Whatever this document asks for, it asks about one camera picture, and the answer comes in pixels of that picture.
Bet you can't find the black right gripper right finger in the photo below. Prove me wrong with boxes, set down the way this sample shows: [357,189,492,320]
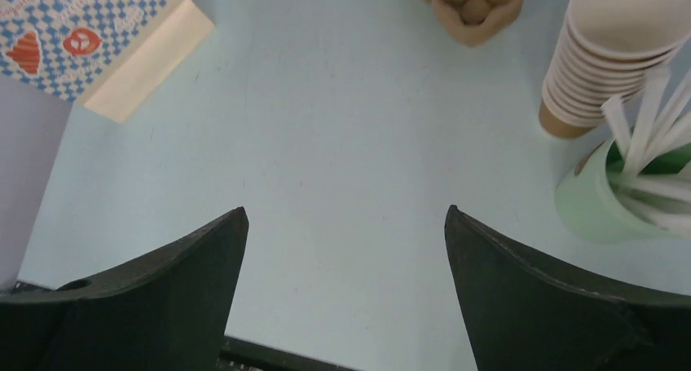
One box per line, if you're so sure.
[444,206,690,370]

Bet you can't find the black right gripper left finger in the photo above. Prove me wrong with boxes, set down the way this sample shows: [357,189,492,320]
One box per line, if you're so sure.
[1,207,249,370]

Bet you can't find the green straw holder cup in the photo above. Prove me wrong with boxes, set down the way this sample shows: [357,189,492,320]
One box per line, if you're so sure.
[554,138,690,245]

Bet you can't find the blue checkered paper bag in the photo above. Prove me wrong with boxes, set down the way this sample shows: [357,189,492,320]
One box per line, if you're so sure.
[1,0,214,122]

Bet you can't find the stack of brown paper cups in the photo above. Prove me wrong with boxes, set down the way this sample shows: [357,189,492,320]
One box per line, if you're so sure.
[539,0,690,139]

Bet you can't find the brown pulp cup carrier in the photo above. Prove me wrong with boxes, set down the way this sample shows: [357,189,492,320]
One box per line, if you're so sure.
[423,0,524,47]

